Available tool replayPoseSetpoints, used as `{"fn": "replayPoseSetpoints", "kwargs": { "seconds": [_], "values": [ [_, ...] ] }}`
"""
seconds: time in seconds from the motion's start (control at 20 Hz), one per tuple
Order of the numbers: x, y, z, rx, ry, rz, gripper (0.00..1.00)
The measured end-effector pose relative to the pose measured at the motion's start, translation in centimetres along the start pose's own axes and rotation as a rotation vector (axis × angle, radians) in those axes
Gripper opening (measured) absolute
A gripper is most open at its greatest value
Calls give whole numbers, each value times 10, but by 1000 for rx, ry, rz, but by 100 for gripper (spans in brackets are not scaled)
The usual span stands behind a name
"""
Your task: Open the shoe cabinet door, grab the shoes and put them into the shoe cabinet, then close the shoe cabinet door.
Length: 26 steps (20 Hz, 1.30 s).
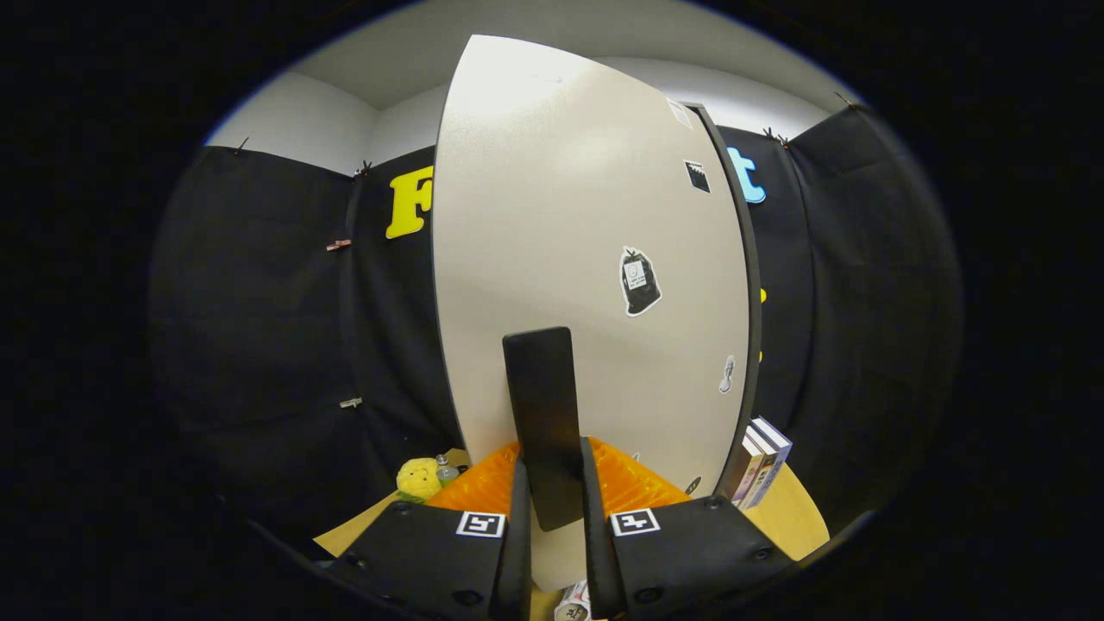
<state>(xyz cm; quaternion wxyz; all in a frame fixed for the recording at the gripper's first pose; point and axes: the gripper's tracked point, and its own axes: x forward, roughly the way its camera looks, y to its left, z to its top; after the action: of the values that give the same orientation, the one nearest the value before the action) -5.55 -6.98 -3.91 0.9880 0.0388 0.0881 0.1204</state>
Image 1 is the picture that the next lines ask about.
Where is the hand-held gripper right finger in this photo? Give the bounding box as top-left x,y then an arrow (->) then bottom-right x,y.
580,437 -> 794,621

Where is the black backdrop cloth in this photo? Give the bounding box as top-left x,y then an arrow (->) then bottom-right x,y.
147,103 -> 963,553

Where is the grey shoe cabinet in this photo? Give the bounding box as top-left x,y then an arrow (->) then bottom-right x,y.
690,102 -> 765,503

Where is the yellow plush toy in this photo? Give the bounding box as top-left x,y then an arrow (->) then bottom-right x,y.
396,457 -> 443,504

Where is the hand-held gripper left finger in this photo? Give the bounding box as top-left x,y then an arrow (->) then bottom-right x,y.
323,442 -> 533,621

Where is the white canvas shoe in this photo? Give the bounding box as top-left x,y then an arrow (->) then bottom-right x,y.
555,580 -> 596,621

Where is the black door handle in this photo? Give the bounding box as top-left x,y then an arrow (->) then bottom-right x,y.
503,326 -> 586,532

